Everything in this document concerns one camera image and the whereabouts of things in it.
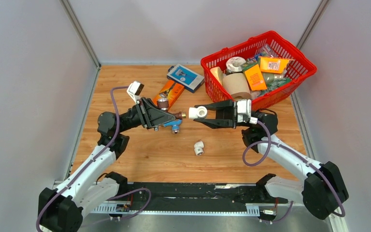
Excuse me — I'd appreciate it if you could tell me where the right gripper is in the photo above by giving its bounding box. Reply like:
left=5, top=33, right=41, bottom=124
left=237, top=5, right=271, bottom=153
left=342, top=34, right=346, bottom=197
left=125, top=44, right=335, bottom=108
left=194, top=99, right=252, bottom=129

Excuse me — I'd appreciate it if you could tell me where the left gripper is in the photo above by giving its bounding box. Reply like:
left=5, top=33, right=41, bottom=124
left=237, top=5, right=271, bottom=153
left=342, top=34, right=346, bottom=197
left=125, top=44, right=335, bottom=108
left=117, top=97, right=177, bottom=134

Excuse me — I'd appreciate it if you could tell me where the white pipe elbow fitting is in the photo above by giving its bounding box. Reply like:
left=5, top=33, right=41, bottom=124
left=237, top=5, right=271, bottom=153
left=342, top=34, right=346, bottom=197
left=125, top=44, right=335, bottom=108
left=188, top=106, right=208, bottom=119
left=194, top=141, right=204, bottom=156

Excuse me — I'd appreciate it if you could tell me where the brown water faucet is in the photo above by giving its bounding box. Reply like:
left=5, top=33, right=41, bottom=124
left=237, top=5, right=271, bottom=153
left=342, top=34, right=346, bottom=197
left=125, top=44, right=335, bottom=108
left=157, top=98, right=187, bottom=120

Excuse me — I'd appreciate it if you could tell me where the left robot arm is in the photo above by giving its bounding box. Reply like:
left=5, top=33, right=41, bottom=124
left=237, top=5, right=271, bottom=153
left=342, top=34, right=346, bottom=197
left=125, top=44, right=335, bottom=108
left=36, top=98, right=183, bottom=232

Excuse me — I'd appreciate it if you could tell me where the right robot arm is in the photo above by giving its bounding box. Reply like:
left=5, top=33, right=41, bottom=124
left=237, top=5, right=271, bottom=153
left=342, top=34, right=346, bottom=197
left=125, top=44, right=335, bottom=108
left=188, top=100, right=349, bottom=220

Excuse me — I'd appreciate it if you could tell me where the blue water faucet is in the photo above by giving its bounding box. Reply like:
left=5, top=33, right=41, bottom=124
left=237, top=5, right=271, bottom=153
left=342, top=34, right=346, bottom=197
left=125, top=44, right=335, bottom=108
left=162, top=119, right=183, bottom=134

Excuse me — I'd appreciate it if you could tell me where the orange razor box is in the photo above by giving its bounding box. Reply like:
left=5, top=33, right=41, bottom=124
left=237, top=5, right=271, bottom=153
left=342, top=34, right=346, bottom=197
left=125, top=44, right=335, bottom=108
left=153, top=80, right=185, bottom=109

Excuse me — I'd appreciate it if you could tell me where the brown paper roll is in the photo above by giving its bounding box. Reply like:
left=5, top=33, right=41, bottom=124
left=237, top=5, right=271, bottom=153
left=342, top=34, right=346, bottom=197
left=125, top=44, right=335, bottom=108
left=222, top=72, right=251, bottom=101

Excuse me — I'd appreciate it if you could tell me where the blue white box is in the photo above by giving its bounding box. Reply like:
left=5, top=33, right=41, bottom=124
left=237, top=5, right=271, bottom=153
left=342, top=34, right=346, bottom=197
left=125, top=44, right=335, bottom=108
left=167, top=64, right=205, bottom=93

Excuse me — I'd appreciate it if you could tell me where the orange green sponge box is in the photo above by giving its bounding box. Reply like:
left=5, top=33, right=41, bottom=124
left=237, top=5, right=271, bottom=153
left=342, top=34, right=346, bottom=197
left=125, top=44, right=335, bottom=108
left=241, top=61, right=267, bottom=91

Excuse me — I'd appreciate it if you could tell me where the white tape roll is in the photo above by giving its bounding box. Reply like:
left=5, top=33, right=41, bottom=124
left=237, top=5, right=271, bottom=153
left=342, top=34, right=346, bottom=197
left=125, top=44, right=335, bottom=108
left=226, top=57, right=246, bottom=73

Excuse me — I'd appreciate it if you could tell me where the green plastic packet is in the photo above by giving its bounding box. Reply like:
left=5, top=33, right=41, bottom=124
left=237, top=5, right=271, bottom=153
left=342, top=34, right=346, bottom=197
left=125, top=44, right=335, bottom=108
left=261, top=72, right=291, bottom=94

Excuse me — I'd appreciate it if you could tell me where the red plastic basket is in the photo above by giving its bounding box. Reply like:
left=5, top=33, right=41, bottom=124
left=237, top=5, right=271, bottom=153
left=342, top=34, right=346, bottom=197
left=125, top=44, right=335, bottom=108
left=200, top=30, right=317, bottom=109

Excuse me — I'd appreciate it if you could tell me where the orange packet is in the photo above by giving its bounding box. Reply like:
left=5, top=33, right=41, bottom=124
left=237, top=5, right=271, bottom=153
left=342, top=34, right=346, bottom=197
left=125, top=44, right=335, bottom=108
left=258, top=56, right=293, bottom=74

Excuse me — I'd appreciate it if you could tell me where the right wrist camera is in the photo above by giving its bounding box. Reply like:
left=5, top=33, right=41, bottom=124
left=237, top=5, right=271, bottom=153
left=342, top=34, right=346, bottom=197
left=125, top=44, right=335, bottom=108
left=236, top=99, right=258, bottom=125

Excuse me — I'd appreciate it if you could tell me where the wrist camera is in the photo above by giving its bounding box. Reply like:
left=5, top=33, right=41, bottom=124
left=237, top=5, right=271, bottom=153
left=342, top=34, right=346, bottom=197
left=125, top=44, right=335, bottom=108
left=127, top=81, right=144, bottom=103
left=236, top=99, right=258, bottom=125

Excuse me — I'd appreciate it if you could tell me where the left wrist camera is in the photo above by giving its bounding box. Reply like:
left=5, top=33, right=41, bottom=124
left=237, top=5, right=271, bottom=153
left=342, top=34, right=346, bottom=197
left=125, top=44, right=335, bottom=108
left=127, top=81, right=144, bottom=103

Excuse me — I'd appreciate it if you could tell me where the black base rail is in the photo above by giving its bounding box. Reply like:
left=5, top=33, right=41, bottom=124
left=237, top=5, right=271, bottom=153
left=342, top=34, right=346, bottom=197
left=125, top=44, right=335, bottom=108
left=94, top=182, right=288, bottom=216

